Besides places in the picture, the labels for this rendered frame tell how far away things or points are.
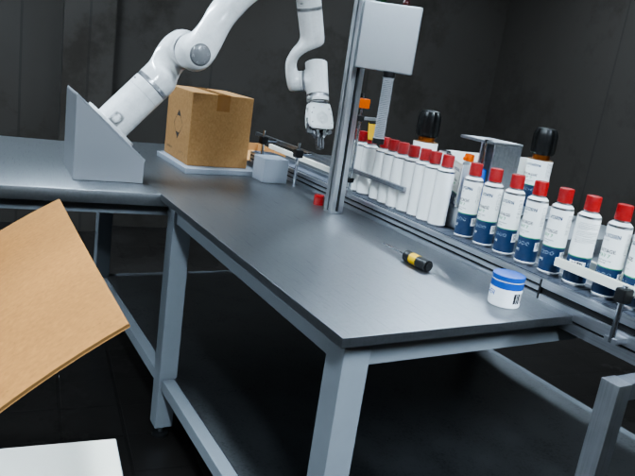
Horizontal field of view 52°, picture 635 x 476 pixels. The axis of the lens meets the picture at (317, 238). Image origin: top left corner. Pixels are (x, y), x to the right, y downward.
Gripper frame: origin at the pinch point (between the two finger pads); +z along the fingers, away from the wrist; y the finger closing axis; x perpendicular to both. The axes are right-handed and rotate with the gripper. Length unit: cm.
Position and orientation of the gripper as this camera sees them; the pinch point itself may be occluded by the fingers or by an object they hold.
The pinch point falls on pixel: (319, 144)
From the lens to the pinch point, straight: 249.7
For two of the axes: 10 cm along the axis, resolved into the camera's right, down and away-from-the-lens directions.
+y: 8.6, -0.1, 5.1
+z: 0.4, 10.0, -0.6
